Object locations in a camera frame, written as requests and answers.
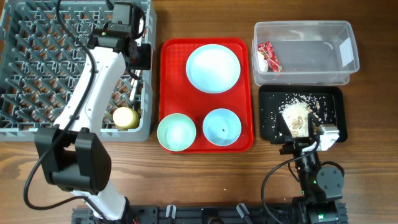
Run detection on large light blue plate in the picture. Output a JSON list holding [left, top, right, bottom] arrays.
[[185, 44, 241, 94]]

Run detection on light blue small bowl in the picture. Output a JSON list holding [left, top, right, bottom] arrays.
[[202, 108, 242, 147]]

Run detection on grey dishwasher rack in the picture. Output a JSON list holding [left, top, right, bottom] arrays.
[[1, 0, 157, 142]]

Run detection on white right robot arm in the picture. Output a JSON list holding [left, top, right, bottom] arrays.
[[261, 113, 348, 223]]

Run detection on mint green bowl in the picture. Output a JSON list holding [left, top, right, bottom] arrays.
[[157, 113, 197, 152]]

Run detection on cream plastic spoon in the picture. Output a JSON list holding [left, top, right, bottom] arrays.
[[129, 79, 139, 103]]

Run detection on white tissue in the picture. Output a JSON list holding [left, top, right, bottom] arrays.
[[257, 52, 269, 72]]

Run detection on red plastic tray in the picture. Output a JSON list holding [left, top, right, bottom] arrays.
[[159, 37, 254, 154]]

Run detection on yellow plastic cup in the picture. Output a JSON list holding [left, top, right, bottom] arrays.
[[113, 107, 140, 129]]

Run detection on black food waste tray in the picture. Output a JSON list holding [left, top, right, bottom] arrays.
[[259, 85, 348, 144]]

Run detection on red strawberry cake wrapper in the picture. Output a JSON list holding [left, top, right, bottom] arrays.
[[257, 41, 284, 72]]

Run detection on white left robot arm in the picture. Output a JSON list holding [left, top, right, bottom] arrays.
[[24, 29, 152, 223]]

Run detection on rice and food scraps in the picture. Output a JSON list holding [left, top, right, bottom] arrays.
[[261, 93, 335, 138]]

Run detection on clear plastic waste bin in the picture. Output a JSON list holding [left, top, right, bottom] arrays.
[[252, 21, 360, 86]]

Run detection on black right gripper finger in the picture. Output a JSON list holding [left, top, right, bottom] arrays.
[[307, 113, 320, 138], [275, 113, 293, 140]]

